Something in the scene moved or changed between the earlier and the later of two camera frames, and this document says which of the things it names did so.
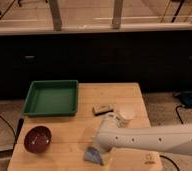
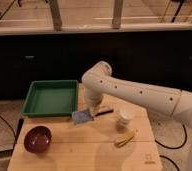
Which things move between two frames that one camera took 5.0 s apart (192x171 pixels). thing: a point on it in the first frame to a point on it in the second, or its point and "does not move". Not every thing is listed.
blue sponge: [93, 155] to [81, 117]
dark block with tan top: [101, 109] does not move
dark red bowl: [37, 139] does not move
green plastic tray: [52, 98] does not move
